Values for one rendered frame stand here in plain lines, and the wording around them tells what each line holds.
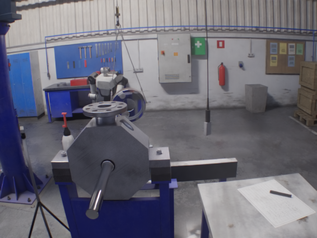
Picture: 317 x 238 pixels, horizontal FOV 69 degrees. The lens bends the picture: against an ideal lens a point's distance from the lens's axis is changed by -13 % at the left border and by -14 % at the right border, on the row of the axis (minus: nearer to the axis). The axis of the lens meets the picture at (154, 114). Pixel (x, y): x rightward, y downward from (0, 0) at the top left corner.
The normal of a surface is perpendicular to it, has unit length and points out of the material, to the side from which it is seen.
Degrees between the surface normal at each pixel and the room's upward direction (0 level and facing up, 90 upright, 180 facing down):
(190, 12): 90
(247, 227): 0
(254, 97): 93
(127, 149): 90
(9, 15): 90
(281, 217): 0
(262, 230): 0
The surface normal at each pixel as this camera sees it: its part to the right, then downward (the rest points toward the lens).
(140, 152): 0.01, 0.27
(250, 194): -0.04, -0.96
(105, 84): -0.25, 0.47
